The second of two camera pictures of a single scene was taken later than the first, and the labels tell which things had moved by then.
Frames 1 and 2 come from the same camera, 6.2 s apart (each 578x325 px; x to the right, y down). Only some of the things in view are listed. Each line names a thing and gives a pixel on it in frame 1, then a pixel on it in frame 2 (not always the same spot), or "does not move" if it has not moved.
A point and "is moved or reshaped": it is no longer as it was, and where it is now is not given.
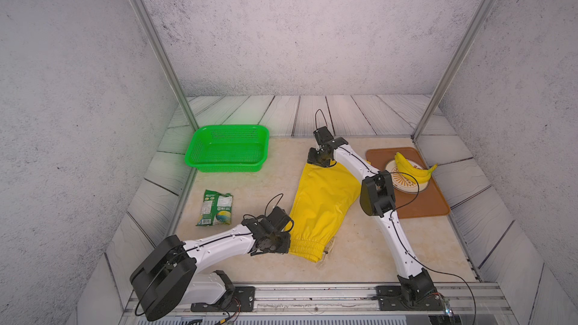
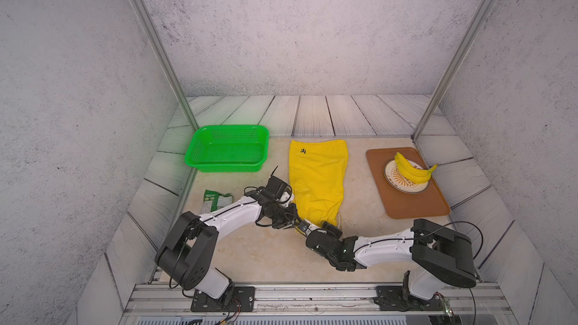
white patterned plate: x=402 y=183 does not move
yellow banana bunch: x=412 y=171 does not move
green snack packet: x=217 y=209 does not move
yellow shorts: x=325 y=196 is moved or reshaped
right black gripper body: x=316 y=156 -> x=330 y=232
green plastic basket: x=228 y=148 does not move
